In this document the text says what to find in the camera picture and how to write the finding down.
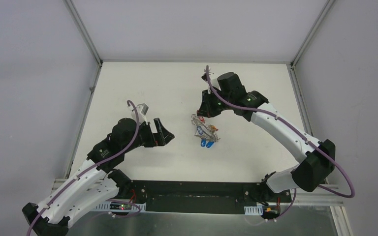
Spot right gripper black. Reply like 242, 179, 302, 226
197, 88, 233, 118

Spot blue tag key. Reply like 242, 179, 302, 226
200, 139, 206, 147
205, 141, 215, 148

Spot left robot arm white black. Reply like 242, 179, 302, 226
22, 118, 175, 236

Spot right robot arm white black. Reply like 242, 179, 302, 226
197, 72, 336, 202

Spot blue tag key on disc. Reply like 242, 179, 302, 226
200, 139, 206, 147

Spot right electronics board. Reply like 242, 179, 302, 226
263, 206, 280, 216

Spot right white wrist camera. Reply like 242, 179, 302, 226
201, 67, 220, 94

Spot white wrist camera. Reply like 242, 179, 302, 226
201, 67, 220, 94
131, 103, 149, 124

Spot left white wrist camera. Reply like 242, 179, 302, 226
131, 103, 149, 124

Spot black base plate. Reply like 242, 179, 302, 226
99, 180, 292, 215

